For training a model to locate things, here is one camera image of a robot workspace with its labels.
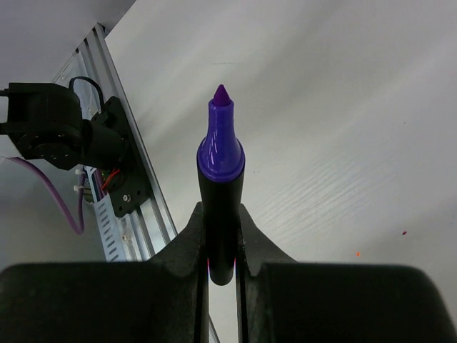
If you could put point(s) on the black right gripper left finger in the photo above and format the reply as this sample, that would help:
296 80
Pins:
164 299

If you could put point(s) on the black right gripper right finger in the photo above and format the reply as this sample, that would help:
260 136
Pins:
282 300

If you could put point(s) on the black purple highlighter pen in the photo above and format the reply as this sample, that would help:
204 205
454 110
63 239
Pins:
221 162

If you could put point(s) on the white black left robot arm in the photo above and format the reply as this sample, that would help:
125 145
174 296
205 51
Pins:
45 121

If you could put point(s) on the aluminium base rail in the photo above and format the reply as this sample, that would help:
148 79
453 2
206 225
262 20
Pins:
133 219

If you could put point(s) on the white slotted cable duct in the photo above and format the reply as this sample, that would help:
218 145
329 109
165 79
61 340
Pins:
109 231

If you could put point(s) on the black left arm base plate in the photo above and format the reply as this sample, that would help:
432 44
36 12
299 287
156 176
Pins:
113 150

